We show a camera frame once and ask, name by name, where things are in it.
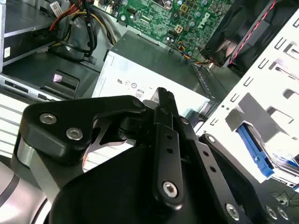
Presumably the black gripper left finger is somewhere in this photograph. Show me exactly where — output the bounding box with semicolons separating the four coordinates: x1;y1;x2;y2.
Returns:
16;87;185;211

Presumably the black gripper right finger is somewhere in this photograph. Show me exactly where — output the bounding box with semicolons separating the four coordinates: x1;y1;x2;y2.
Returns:
166;90;295;224

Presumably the hard disk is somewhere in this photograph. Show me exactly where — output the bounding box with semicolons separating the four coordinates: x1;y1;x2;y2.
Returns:
235;122;299;185

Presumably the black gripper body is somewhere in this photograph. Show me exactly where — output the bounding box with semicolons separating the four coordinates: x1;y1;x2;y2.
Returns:
47;143;235;224

